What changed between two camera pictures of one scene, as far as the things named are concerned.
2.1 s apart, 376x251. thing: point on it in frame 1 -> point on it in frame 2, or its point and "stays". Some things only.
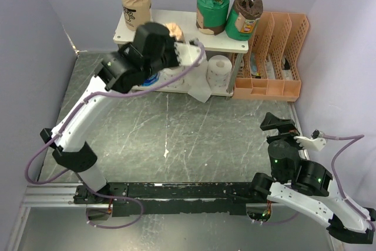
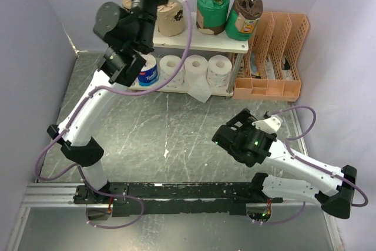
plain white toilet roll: x=197 y=82 stays
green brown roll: x=213 y=3 stays
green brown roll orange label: x=241 y=23 stays
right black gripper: x=286 y=128 -> x=245 y=117
